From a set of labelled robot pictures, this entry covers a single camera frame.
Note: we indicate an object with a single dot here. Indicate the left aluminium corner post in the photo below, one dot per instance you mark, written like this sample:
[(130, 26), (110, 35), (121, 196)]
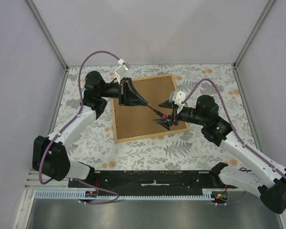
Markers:
[(42, 25)]

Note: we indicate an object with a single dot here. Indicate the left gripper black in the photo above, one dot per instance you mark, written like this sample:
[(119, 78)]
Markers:
[(128, 95)]

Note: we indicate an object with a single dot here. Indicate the right aluminium corner post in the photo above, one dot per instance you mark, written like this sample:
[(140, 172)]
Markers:
[(257, 26)]

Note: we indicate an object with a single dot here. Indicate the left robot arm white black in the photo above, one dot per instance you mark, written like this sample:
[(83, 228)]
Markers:
[(50, 155)]

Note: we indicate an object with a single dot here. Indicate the red black screwdriver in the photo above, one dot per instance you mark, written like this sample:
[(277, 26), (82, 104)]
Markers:
[(160, 114)]

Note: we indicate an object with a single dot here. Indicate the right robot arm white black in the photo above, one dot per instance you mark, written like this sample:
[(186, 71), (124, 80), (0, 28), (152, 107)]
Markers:
[(267, 179)]

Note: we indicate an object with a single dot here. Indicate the floral patterned table mat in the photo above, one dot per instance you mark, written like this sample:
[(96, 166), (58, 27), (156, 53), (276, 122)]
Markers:
[(95, 146)]

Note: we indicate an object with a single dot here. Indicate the wooden picture frame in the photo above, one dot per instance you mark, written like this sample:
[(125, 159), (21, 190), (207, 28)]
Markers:
[(131, 123)]

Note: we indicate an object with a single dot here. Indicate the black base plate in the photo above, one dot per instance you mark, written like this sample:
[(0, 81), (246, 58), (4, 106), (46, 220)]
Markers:
[(155, 183)]

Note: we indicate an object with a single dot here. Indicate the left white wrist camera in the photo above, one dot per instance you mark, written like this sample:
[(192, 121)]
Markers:
[(121, 70)]

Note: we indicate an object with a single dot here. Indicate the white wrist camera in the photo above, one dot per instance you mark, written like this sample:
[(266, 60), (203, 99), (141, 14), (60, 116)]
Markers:
[(121, 70), (177, 98)]

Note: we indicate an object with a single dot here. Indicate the aluminium corner post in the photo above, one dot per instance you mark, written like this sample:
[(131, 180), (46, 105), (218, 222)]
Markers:
[(257, 26), (42, 25)]

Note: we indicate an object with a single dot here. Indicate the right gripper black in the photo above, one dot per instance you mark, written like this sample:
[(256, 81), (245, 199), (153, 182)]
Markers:
[(167, 122)]

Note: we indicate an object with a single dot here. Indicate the white slotted cable duct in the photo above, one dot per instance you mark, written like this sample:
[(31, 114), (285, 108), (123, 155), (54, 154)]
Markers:
[(92, 195)]

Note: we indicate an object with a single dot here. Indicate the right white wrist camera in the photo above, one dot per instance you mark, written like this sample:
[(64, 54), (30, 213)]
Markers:
[(177, 98)]

